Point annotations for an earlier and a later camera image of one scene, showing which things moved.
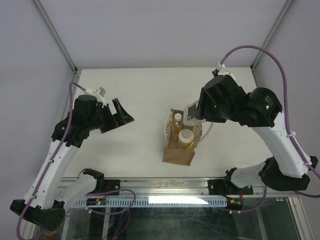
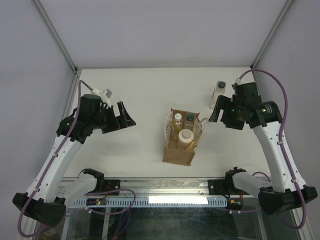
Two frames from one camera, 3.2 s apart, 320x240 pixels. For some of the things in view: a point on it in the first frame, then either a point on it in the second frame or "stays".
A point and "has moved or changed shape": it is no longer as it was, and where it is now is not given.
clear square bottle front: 189,114 has moved or changed shape
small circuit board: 96,201 stays
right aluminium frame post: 271,35 stays
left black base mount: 110,185 stays
